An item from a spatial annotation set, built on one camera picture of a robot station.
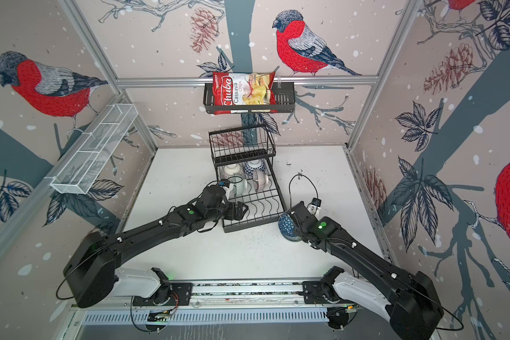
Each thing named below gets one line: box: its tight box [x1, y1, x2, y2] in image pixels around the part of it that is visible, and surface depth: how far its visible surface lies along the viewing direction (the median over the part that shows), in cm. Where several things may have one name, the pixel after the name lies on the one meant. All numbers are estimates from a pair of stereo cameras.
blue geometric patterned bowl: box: [278, 212, 302, 242], surface depth 87 cm
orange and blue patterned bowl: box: [244, 158, 266, 178], surface depth 106 cm
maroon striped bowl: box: [252, 169, 269, 192], surface depth 98 cm
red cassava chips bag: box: [212, 71, 278, 116], surface depth 90 cm
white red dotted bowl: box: [221, 162, 245, 180], surface depth 105 cm
